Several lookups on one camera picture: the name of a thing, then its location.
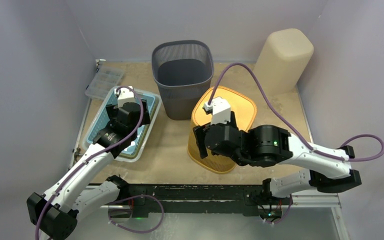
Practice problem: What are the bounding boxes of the white plastic tray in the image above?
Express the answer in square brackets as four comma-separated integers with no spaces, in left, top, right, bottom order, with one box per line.
[80,86,163,164]

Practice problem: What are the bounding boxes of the yellow mesh basket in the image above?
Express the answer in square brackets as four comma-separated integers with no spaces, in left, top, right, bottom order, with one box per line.
[187,86,258,174]

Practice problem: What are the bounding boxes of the grey mesh basket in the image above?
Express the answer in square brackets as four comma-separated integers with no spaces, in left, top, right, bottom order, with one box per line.
[151,40,214,121]

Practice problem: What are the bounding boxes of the beige plastic bin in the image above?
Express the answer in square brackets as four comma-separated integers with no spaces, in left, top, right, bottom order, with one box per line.
[252,28,314,96]

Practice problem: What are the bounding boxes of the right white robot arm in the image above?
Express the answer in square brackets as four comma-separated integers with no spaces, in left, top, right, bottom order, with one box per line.
[193,112,362,204]

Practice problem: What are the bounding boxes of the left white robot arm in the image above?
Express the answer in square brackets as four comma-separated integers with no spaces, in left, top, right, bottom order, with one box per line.
[26,99,151,240]

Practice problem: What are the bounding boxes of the clear compartment organizer box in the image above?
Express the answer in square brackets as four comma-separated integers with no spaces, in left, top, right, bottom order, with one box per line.
[84,65,125,100]

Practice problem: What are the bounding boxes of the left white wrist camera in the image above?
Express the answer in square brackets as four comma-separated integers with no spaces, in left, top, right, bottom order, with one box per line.
[114,86,136,109]

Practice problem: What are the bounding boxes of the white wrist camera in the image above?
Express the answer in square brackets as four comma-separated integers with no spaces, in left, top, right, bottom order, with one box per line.
[202,96,231,125]
[114,86,136,109]

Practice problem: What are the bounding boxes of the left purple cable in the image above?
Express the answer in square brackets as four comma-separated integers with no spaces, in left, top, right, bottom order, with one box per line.
[34,86,146,240]

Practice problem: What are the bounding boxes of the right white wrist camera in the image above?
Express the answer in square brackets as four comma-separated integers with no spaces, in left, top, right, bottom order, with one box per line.
[202,96,231,125]

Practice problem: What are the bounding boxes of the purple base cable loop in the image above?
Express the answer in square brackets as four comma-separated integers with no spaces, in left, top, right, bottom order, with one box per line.
[107,194,165,233]

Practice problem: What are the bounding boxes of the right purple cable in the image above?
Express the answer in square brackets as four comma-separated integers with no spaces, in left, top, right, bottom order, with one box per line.
[207,62,384,163]

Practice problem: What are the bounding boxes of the aluminium frame rail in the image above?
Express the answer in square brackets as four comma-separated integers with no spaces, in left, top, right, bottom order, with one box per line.
[47,183,343,213]

